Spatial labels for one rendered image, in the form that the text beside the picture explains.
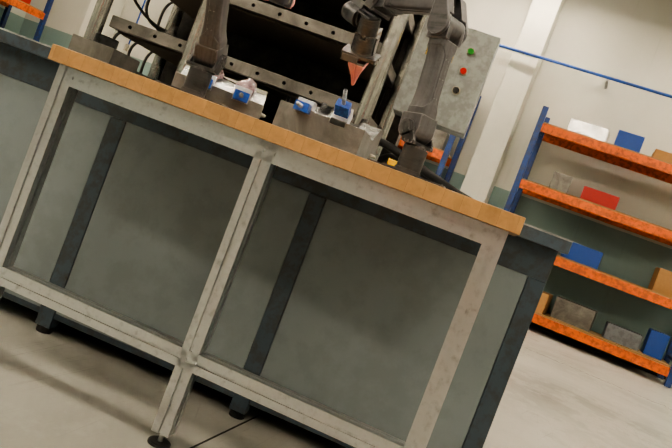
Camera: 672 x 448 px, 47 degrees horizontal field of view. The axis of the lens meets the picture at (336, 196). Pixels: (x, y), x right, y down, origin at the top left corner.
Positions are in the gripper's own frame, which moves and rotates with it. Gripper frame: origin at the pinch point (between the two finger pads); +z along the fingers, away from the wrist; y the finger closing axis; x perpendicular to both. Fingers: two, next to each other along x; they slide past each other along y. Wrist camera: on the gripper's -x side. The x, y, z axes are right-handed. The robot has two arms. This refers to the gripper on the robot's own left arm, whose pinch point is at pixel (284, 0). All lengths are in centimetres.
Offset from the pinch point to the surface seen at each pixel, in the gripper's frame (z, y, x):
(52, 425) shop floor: -65, -11, 122
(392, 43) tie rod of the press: 59, -24, -11
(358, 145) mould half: -13, -41, 35
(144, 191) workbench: -17, 12, 70
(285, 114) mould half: -14.3, -18.4, 34.4
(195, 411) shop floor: -20, -27, 120
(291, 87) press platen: 65, 9, 16
